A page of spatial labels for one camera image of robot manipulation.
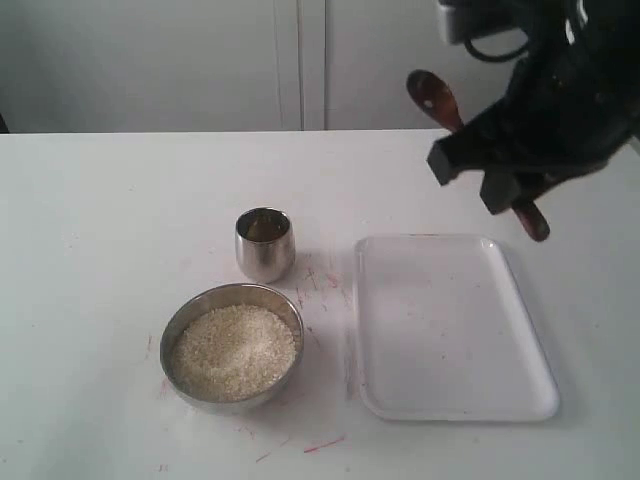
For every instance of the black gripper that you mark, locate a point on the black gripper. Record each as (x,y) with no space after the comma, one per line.
(573,103)

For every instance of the brown wooden spoon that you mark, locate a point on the brown wooden spoon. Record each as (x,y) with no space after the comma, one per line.
(434,97)

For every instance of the small steel cup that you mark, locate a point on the small steel cup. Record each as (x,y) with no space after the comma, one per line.
(264,244)

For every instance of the steel bowl of rice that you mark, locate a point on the steel bowl of rice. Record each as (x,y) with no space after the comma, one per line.
(232,348)

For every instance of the white plastic tray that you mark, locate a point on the white plastic tray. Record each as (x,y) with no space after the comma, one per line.
(442,333)

